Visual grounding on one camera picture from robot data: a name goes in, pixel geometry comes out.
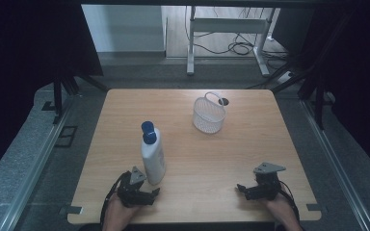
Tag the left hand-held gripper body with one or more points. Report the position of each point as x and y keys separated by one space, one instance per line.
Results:
x=131 y=192

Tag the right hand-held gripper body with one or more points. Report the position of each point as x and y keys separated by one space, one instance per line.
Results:
x=266 y=187

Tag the white pump bottle blue cap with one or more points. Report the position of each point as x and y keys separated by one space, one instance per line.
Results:
x=153 y=160

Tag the white mesh basket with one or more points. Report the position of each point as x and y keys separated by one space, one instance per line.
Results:
x=208 y=118

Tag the person's left hand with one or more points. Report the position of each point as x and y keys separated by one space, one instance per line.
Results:
x=118 y=215

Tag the person's right hand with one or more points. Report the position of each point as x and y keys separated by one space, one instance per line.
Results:
x=282 y=210

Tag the black tripod stand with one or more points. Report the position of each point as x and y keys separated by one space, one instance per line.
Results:
x=318 y=102
x=58 y=96

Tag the white power strip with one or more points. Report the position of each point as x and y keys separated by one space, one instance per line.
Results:
x=285 y=77

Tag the black curtain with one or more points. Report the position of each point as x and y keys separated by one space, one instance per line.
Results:
x=359 y=64
x=29 y=64

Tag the aluminium floor rail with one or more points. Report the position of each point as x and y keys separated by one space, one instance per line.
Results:
x=337 y=160
x=35 y=166

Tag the black floor bracket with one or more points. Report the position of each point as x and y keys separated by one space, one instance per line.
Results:
x=48 y=106

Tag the white desk frame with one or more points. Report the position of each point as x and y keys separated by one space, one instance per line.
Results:
x=228 y=25

